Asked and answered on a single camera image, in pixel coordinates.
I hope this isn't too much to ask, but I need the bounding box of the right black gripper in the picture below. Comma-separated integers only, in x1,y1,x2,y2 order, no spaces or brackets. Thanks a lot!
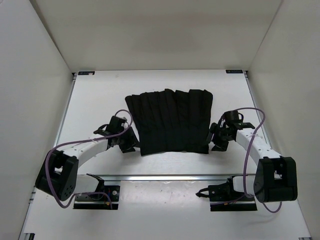
202,123,233,152

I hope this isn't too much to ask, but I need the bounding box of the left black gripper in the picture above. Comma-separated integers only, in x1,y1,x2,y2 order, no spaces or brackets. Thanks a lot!
117,125,143,153

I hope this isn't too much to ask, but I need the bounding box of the black skirt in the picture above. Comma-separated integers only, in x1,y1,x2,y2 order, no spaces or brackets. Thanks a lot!
125,89,213,156

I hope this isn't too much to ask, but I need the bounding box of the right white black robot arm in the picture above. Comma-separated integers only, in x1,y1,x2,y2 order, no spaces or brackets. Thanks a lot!
209,122,298,203

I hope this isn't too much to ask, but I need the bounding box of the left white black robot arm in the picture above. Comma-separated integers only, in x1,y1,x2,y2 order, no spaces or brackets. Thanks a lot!
35,124,140,202

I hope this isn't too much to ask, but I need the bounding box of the right corner label sticker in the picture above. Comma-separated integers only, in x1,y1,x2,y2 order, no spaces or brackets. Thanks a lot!
225,69,243,74

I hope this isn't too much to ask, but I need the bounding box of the corner label sticker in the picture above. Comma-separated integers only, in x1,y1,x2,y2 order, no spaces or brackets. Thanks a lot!
77,71,95,76
225,69,243,74

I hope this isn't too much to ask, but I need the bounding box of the left corner label sticker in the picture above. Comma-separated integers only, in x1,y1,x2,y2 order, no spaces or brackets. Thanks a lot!
77,71,95,76

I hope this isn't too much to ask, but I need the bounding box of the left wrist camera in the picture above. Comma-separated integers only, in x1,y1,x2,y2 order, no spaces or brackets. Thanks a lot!
93,116,127,137

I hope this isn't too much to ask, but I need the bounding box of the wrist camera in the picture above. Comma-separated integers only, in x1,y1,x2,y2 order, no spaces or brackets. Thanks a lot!
220,110,255,130
93,116,127,137

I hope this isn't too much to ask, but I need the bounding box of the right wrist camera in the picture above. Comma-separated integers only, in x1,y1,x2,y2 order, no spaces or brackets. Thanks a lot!
220,110,255,130

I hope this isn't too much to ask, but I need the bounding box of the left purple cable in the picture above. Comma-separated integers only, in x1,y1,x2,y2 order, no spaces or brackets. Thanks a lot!
44,109,135,210

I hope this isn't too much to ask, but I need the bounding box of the purple cable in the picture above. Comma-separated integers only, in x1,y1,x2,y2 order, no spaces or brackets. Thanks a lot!
211,107,283,214
44,109,135,210

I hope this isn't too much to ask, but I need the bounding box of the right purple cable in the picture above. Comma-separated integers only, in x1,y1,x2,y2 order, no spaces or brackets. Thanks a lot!
211,107,283,214

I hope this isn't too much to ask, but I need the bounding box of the aluminium front rail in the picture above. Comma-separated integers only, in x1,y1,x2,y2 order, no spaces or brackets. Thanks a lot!
100,174,231,182

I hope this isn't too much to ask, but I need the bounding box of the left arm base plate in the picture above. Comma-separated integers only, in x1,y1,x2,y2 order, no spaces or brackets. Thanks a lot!
73,174,121,211

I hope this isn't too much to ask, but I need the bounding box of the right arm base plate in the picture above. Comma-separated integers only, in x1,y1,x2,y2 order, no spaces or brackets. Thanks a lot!
195,182,258,212

